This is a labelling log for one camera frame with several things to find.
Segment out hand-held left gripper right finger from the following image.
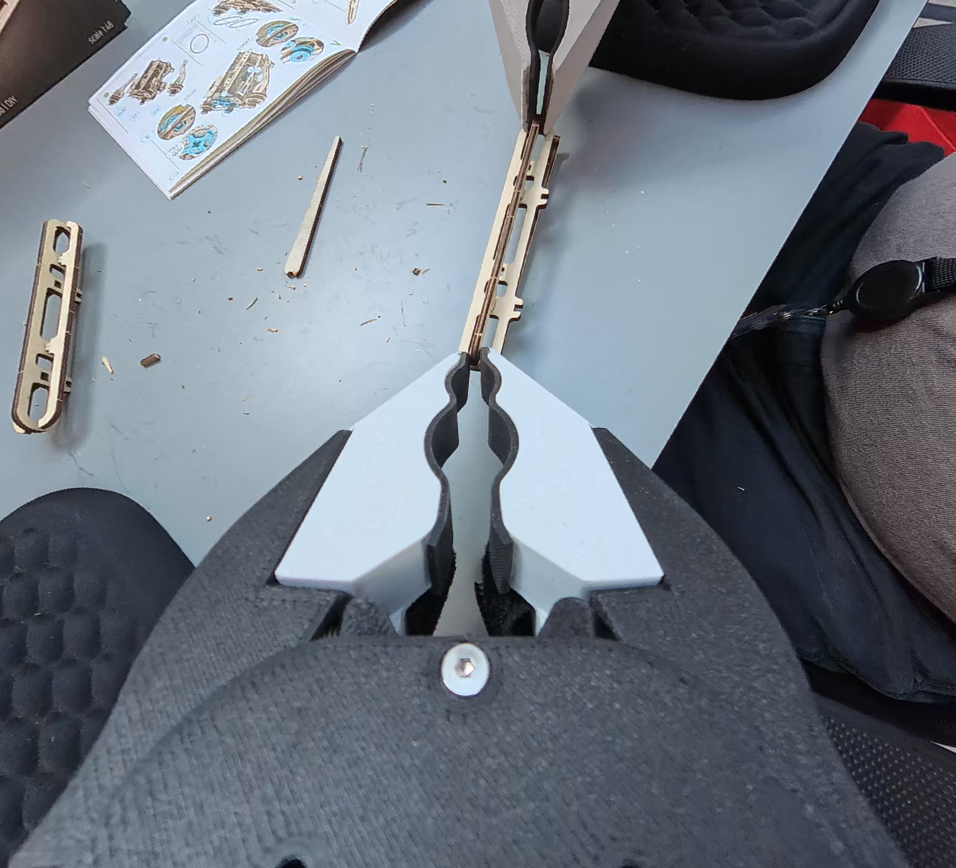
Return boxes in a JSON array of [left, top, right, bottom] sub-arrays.
[[478, 348, 666, 634]]

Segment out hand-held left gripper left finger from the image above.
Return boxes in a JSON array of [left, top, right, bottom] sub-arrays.
[[274, 351, 472, 634]]

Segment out slotted wooden frame piece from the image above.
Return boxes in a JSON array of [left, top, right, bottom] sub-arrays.
[[457, 120, 560, 358]]

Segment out black model kit box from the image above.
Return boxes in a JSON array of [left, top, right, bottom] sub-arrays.
[[0, 0, 132, 130]]

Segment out person's dark trousers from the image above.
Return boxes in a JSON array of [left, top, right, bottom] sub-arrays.
[[653, 124, 956, 706]]

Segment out open instruction booklet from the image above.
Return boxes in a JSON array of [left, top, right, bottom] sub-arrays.
[[87, 0, 479, 201]]

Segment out pointed wooden stick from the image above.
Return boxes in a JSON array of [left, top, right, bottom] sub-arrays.
[[283, 135, 344, 279]]

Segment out person's grey shirt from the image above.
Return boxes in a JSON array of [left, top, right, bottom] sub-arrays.
[[820, 154, 956, 624]]

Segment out red object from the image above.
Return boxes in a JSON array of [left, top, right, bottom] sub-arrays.
[[862, 98, 956, 137]]

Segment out black badge reel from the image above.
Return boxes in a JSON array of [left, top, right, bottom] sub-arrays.
[[745, 256, 956, 328]]

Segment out black mesh chair seat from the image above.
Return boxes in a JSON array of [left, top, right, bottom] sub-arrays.
[[813, 695, 956, 868]]

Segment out assembled wooden frame part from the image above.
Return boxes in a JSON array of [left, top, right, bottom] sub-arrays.
[[10, 219, 85, 435]]

